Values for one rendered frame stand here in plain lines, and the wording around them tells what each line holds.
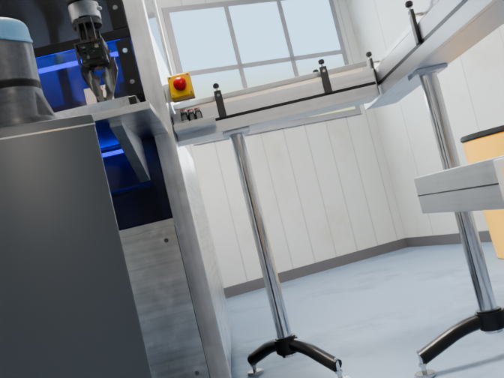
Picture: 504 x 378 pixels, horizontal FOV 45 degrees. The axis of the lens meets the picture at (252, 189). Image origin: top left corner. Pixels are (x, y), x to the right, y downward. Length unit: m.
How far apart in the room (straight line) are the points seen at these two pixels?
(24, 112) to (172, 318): 0.94
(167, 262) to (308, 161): 3.32
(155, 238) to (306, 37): 3.69
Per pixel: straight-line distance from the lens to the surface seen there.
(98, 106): 1.59
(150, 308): 1.91
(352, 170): 5.26
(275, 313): 2.05
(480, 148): 3.59
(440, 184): 1.84
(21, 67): 1.22
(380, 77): 2.10
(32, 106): 1.19
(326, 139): 5.20
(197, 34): 5.04
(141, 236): 1.90
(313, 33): 5.41
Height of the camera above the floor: 0.54
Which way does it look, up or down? 3 degrees up
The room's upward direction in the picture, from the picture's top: 13 degrees counter-clockwise
